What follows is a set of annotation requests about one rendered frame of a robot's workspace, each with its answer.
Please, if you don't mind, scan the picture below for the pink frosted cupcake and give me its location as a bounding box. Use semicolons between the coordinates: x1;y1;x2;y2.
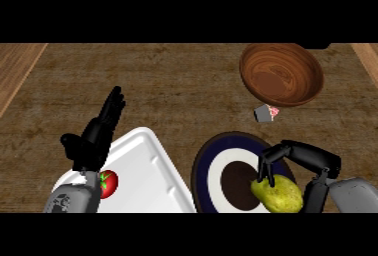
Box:
253;103;283;123

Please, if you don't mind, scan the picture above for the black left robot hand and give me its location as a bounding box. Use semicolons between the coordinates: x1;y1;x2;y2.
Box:
60;85;128;172

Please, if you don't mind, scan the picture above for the brown wooden bowl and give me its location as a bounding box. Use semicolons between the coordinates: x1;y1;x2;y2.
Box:
240;43;327;108

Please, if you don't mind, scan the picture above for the black appliance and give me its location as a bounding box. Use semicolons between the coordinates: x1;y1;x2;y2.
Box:
299;43;333;50

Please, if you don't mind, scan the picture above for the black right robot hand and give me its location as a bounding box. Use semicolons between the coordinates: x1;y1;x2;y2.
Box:
256;139;343;214

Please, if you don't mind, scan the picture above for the dark blue and white plate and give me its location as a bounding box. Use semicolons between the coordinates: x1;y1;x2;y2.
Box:
191;131;299;214

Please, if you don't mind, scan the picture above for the red tomato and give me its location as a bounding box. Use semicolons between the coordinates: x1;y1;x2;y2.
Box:
100;169;120;200

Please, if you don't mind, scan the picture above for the white rectangular tray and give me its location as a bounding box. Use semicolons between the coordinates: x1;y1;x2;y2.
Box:
51;126;198;214

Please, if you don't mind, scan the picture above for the green pear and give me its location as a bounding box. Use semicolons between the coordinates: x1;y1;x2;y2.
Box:
250;173;306;214

